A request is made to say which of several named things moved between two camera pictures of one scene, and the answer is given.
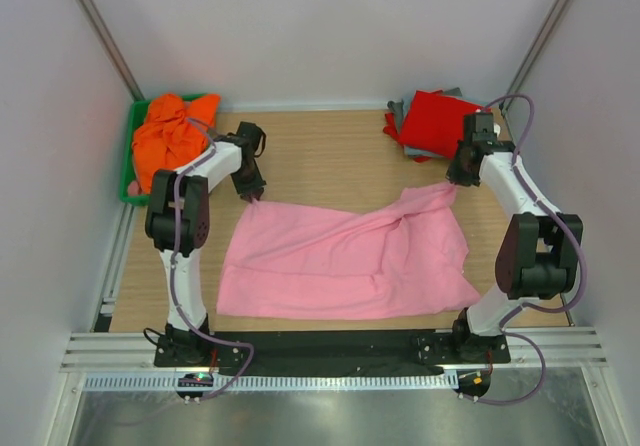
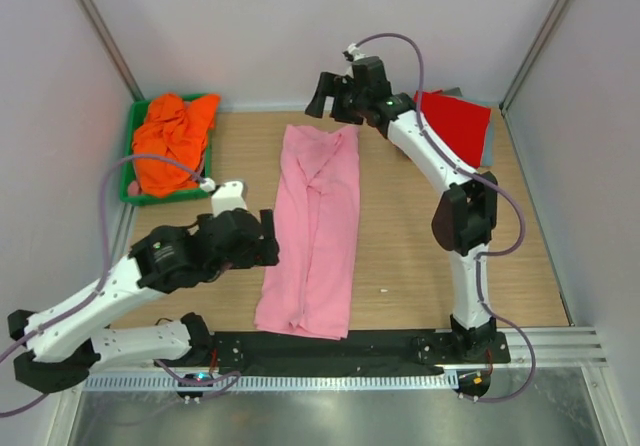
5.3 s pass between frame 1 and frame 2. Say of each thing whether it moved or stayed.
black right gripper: moved
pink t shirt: moved
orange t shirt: stayed
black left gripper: moved
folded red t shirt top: stayed
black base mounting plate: stayed
